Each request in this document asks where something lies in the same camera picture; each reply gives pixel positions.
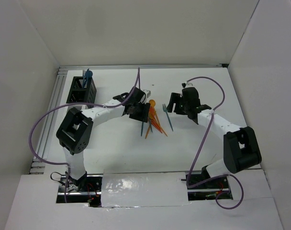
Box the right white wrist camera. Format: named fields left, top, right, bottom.
left=181, top=81, right=193, bottom=89

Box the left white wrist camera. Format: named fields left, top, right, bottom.
left=143, top=90, right=151, bottom=98

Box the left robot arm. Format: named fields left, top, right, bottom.
left=56, top=87, right=151, bottom=191

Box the orange plastic spoon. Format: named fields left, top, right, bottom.
left=149, top=107, right=160, bottom=126

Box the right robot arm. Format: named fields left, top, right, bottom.
left=167, top=86, right=262, bottom=188

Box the blue plastic spoon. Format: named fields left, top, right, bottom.
left=86, top=69, right=93, bottom=83

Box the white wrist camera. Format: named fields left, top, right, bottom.
left=143, top=90, right=151, bottom=98
left=181, top=81, right=193, bottom=89

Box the yellow plastic spoon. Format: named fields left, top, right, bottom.
left=149, top=99, right=156, bottom=111

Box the teal plastic fork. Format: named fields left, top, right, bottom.
left=162, top=103, right=174, bottom=131

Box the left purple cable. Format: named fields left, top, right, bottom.
left=28, top=67, right=143, bottom=204

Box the black utensil caddy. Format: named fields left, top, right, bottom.
left=66, top=77, right=97, bottom=104

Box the blue plastic fork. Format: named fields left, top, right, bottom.
left=82, top=70, right=87, bottom=88

